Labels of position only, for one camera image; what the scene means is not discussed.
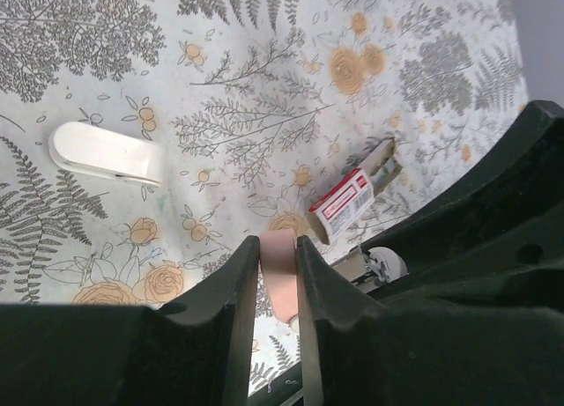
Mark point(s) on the floral patterned table mat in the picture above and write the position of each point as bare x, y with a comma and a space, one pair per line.
262, 106

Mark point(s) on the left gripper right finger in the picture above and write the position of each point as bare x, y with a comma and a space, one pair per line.
357, 351

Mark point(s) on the red white staple box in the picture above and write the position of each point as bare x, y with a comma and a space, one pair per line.
339, 208

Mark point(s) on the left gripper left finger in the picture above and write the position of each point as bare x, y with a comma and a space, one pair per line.
195, 350

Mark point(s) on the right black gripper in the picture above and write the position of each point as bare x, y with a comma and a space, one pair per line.
492, 240

